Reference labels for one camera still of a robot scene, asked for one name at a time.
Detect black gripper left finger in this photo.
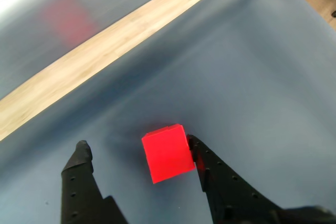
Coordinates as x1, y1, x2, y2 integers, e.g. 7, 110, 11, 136
60, 140, 129, 224

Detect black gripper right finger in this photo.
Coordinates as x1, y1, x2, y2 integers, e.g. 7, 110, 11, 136
186, 134, 289, 224

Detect red cube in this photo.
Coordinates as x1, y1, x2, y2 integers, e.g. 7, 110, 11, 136
141, 123, 196, 185

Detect dark grey mat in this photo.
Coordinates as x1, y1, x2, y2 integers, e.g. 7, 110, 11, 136
0, 0, 336, 224

